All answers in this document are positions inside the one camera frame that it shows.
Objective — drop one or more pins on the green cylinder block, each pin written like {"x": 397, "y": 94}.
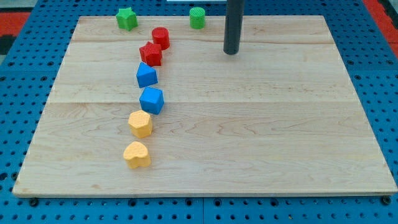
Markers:
{"x": 197, "y": 17}

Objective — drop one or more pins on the wooden board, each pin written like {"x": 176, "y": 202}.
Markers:
{"x": 281, "y": 118}

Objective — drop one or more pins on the yellow heart block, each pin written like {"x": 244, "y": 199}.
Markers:
{"x": 136, "y": 155}

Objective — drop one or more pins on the blue cube block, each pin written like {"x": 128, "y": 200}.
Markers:
{"x": 152, "y": 100}

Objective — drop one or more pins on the red star block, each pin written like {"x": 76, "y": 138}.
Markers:
{"x": 151, "y": 54}

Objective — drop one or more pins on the green star block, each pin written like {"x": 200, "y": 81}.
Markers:
{"x": 126, "y": 18}

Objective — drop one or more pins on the red cylinder block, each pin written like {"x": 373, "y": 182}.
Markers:
{"x": 160, "y": 35}

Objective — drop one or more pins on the yellow hexagon block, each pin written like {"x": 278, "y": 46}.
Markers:
{"x": 140, "y": 123}

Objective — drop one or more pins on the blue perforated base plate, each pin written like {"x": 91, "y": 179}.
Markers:
{"x": 30, "y": 68}

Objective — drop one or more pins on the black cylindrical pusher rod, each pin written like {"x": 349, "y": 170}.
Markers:
{"x": 233, "y": 26}

